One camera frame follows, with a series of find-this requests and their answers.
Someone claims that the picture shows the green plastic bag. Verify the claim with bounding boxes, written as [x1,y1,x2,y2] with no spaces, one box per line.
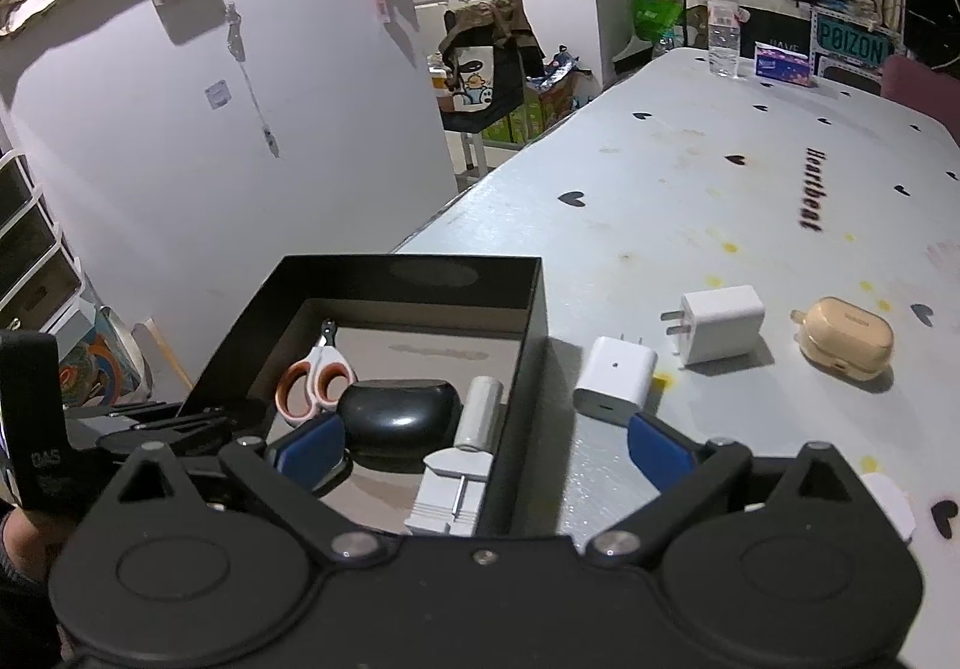
[630,0,685,41]

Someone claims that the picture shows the colourful painted picture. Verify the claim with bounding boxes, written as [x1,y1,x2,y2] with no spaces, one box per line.
[56,307,145,409]

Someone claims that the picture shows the orange white nail scissors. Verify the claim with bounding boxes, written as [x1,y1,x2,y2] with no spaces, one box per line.
[274,319,358,427]

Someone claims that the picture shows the blue pink tissue pack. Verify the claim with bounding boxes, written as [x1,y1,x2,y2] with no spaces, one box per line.
[754,41,814,88]

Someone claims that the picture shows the clear water bottle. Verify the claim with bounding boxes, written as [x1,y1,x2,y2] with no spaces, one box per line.
[707,0,744,80]

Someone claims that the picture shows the white drawer unit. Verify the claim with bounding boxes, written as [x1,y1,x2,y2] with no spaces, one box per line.
[0,148,81,334]

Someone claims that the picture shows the cartoon print tote bag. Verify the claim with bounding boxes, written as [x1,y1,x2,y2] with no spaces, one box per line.
[441,43,526,131]

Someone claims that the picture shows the black oval case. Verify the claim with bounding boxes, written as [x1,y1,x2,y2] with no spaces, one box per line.
[337,378,464,472]

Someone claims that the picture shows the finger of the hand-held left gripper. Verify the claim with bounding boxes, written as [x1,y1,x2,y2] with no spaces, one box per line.
[64,401,232,431]
[99,415,274,469]

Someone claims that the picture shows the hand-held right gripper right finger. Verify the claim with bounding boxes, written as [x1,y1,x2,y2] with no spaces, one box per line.
[585,412,875,565]

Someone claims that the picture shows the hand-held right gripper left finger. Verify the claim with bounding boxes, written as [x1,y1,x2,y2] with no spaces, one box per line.
[94,412,383,565]

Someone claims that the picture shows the small white charger plug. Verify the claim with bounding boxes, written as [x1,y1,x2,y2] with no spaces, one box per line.
[573,336,660,427]

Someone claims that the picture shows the hanging wall cable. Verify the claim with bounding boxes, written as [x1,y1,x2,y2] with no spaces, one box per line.
[223,1,280,158]

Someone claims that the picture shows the teal POIZON box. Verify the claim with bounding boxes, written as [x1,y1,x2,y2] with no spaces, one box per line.
[812,13,898,75]

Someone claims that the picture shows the black cardboard box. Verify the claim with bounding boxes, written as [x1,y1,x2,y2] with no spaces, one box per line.
[180,254,554,540]

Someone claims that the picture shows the large white charger plug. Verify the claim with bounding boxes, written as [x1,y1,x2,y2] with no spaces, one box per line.
[660,285,767,367]

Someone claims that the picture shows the white watch link remover tool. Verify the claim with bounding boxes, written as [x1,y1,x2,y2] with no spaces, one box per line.
[403,375,503,539]

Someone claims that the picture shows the beige earbud case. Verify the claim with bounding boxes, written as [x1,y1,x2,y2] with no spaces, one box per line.
[790,296,898,383]

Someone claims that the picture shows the pink chair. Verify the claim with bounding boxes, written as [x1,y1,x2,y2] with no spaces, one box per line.
[881,55,960,146]

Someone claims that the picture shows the black side table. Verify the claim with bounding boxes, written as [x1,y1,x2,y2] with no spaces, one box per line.
[441,106,527,191]

